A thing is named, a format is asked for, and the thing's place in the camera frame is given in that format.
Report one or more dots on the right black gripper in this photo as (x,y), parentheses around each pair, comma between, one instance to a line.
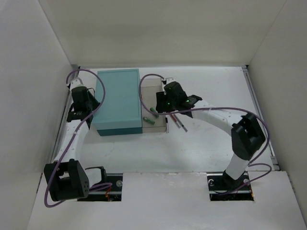
(161,97)

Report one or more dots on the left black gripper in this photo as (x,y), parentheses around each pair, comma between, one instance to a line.
(77,114)

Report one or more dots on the green tube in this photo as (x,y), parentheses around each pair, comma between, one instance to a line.
(149,121)
(154,112)

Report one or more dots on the clear acrylic drawer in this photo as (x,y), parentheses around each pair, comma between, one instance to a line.
(150,86)

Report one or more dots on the teal makeup organizer box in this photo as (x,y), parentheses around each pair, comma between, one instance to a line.
(121,111)

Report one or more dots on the grey makeup pencil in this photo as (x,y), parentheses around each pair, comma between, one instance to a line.
(180,122)

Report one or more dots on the red white makeup pencil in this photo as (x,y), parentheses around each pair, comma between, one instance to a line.
(175,121)

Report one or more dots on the black silver makeup pencil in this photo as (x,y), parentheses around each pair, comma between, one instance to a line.
(166,124)

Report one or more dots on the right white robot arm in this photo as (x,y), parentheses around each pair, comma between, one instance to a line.
(246,134)

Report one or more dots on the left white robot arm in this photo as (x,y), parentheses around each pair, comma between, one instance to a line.
(66,178)

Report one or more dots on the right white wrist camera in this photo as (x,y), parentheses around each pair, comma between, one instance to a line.
(166,81)

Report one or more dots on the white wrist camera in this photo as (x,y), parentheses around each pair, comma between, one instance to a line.
(77,82)
(166,81)

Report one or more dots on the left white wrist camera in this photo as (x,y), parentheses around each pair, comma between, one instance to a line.
(77,82)

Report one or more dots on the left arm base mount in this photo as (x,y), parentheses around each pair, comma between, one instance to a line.
(110,194)

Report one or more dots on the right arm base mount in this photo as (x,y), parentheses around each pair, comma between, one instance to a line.
(220,191)

